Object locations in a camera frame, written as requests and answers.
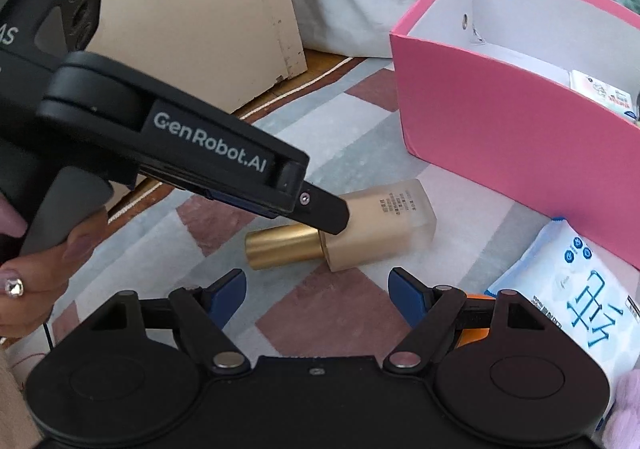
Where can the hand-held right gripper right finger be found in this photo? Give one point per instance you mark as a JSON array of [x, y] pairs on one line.
[[405, 296]]

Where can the pink cardboard box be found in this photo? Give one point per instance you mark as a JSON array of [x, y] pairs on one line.
[[475, 104]]

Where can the blue white wet wipes pack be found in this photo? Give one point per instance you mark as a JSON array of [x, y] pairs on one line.
[[565, 279]]

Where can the small white tissue pack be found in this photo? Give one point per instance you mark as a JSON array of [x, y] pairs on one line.
[[600, 94]]

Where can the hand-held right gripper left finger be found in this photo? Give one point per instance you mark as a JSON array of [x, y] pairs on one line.
[[230, 294]]

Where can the orange makeup sponge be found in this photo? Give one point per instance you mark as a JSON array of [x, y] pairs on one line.
[[472, 336]]

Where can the purple plush toy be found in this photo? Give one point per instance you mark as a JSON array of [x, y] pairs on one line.
[[627, 404]]

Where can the white bed skirt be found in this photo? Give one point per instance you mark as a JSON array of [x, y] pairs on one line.
[[350, 4]]

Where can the foundation bottle with gold cap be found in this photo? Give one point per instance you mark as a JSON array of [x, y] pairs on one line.
[[380, 229]]

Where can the grey checked rug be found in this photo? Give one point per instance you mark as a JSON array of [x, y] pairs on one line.
[[310, 319]]

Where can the person's left hand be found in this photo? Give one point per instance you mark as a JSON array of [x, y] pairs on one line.
[[40, 279]]

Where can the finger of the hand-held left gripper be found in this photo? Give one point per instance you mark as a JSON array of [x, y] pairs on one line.
[[240, 203], [325, 211]]

